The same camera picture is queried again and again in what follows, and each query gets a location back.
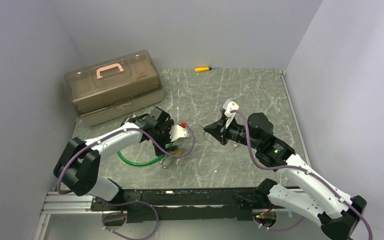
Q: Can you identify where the yellow handled screwdriver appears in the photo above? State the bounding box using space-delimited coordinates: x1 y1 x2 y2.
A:
194 67 213 73

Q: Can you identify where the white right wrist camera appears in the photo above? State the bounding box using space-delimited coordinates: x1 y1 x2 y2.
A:
222 98 240 128

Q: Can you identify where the brown translucent toolbox pink handle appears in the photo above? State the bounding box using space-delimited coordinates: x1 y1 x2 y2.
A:
64 50 164 126

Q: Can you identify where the brass padlock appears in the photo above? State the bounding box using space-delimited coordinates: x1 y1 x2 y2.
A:
160 149 183 169

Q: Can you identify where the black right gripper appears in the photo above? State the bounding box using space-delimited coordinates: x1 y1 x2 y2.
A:
204 115 261 150

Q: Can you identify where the bunch of small keys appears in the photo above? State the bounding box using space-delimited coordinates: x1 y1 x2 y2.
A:
233 142 240 150

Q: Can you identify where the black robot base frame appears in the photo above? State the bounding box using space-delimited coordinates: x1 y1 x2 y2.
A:
90 187 275 223

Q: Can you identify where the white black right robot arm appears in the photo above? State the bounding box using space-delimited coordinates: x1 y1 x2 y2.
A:
203 110 374 240

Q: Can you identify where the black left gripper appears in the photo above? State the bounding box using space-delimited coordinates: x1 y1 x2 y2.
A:
152 120 179 156

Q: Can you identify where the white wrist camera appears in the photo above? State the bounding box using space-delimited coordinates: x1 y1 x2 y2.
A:
222 98 240 128
169 124 189 143

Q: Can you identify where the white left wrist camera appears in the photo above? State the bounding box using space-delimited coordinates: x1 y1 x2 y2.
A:
169 124 189 143

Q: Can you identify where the green cable lock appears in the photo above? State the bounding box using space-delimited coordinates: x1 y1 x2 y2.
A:
117 142 166 168

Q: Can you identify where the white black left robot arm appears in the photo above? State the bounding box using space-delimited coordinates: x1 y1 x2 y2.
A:
53 107 189 210

